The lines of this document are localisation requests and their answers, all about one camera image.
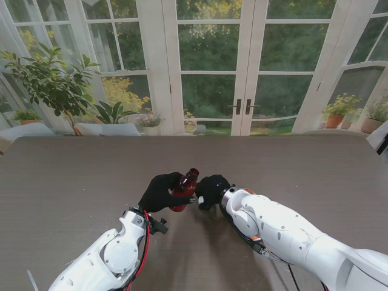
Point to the yellow flowers in terracotta pot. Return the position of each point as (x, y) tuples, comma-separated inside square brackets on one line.
[(335, 119)]

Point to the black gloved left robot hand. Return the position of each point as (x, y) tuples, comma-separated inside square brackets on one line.
[(157, 195)]

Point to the tall leafy green plant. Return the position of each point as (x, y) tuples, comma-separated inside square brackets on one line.
[(48, 82)]

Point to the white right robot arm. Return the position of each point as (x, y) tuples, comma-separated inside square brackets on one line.
[(288, 224)]

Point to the pale grey sofa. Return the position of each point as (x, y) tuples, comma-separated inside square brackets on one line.
[(24, 130)]

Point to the red transparent sample bottle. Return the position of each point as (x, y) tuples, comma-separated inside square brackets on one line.
[(186, 188)]

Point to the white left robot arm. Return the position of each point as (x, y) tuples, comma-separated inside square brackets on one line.
[(115, 254)]

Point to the flowering plant in white pot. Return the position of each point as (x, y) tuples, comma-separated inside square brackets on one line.
[(150, 122)]

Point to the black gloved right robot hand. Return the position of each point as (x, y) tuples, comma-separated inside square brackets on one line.
[(213, 189)]

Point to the small plant in terracotta pot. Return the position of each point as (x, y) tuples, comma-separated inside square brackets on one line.
[(25, 116)]

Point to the small empty clay pot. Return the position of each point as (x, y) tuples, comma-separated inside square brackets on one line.
[(346, 124)]

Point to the plant in beige pot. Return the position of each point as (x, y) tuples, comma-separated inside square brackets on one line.
[(373, 124)]

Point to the broad leaf green plant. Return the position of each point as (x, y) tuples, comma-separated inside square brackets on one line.
[(112, 113)]

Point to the white planter box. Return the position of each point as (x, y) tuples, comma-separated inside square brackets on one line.
[(106, 129)]

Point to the white chair with dark frame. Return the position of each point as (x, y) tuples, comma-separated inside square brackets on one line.
[(379, 136)]

